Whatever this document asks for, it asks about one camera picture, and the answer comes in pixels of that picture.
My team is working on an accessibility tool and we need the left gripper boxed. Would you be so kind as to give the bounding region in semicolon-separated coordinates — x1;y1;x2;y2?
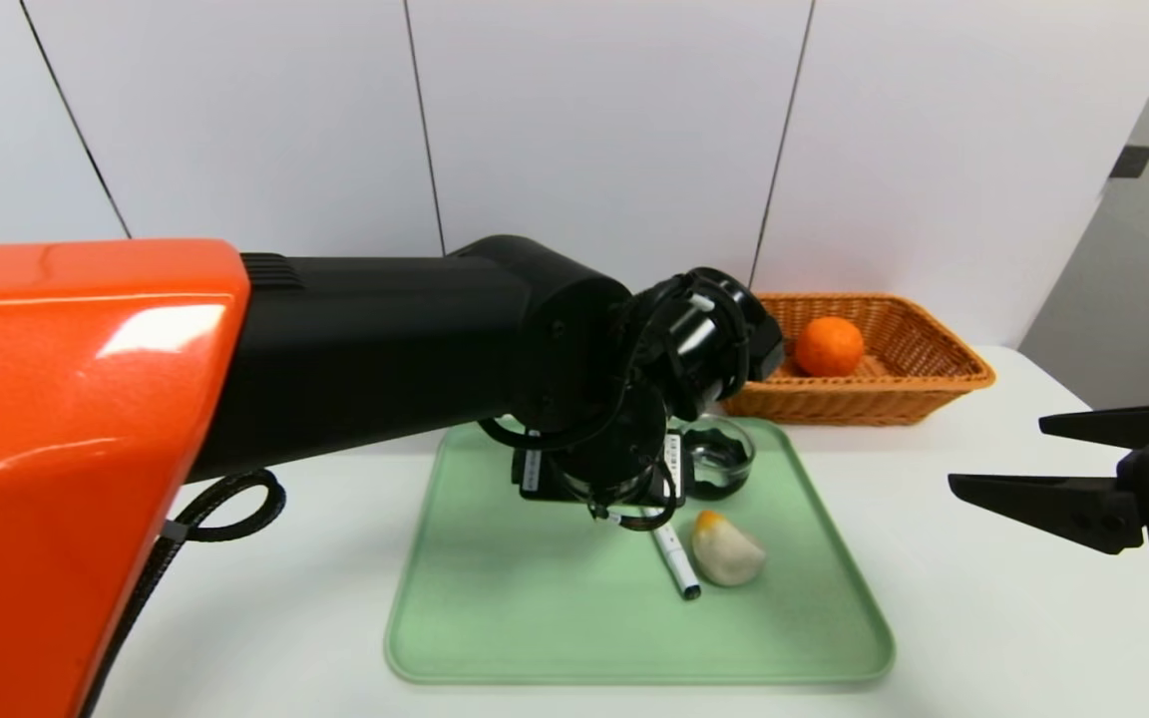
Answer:
512;428;687;509

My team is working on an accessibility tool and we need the white marker pen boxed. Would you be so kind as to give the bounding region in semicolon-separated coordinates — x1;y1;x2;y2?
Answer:
649;524;703;601

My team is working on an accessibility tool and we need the orange fruit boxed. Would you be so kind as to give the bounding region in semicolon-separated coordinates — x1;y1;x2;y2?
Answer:
795;316;866;379

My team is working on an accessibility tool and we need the orange wicker basket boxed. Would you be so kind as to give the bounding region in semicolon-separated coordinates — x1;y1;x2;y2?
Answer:
719;292;996;428

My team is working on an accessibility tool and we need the glass cup black holder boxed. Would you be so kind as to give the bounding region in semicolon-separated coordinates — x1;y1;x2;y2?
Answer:
679;415;756;501

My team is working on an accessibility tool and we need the white orange peach bun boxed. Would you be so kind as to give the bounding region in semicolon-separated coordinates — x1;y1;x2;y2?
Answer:
691;510;768;588

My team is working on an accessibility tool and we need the green plastic tray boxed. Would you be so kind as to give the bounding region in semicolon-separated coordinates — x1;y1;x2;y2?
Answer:
385;417;897;686

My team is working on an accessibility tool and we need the thin labelled left gripper cable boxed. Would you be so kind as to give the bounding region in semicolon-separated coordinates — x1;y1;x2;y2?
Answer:
584;459;683;532

